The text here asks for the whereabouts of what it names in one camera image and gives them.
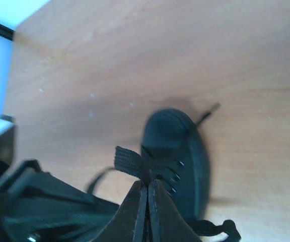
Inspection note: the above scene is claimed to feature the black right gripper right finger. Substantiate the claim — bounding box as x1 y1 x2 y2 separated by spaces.
148 180 201 242

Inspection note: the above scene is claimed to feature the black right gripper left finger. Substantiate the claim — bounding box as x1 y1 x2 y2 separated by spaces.
93 181 148 242

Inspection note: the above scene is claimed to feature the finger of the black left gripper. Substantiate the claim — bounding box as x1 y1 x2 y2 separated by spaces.
9 159 119 209
3 209 117 241

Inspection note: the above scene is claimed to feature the black canvas sneaker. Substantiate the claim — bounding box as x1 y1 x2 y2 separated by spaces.
140 109 210 220

